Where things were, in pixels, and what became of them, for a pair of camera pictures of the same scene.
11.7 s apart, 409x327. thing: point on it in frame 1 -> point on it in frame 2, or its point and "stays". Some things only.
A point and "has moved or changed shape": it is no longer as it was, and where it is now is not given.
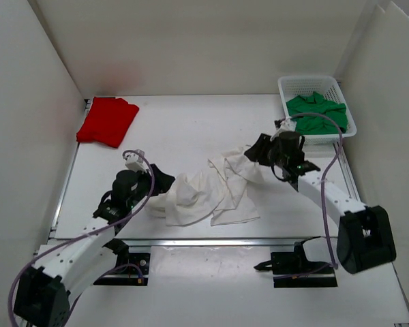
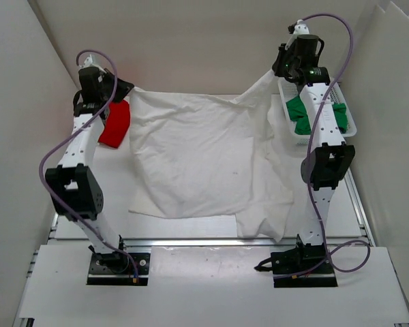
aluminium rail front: x=217 y=242 stays
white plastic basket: x=292 y=86 stays
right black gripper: x=258 y=152 -> x=279 y=68
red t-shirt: x=107 y=121 stays
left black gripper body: x=144 y=185 -> x=108 y=81
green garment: x=315 y=124 stays
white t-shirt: x=219 y=191 has moved or changed shape
